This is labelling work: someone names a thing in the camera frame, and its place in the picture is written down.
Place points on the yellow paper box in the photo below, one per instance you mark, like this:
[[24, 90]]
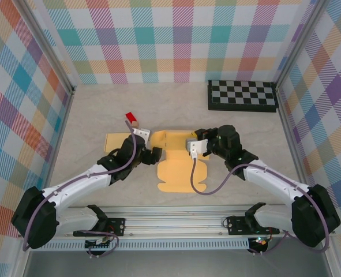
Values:
[[179, 173], [115, 141]]

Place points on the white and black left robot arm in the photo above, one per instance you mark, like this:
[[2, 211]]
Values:
[[78, 181]]

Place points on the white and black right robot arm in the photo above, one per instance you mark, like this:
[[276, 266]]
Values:
[[274, 181]]

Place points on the small wooden cube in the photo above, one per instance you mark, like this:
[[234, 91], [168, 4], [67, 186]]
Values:
[[136, 124]]

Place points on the red block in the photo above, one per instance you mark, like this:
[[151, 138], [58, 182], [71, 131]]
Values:
[[131, 116]]

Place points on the black and grey checkerboard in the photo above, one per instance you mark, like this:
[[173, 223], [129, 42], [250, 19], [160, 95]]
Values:
[[242, 95]]

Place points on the small circuit board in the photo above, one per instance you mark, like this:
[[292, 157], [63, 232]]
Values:
[[261, 242], [99, 245]]

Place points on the grey metal panel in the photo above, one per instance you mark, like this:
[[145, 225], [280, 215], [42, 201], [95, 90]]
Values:
[[173, 265]]

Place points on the aluminium side rail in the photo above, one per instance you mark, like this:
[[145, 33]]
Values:
[[58, 144], [293, 135]]

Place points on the aluminium front rail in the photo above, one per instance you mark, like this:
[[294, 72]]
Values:
[[173, 222]]

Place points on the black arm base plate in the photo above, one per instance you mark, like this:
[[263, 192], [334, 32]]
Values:
[[236, 226], [116, 225]]

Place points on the aluminium frame post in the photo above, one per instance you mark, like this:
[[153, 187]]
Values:
[[298, 43], [49, 43]]

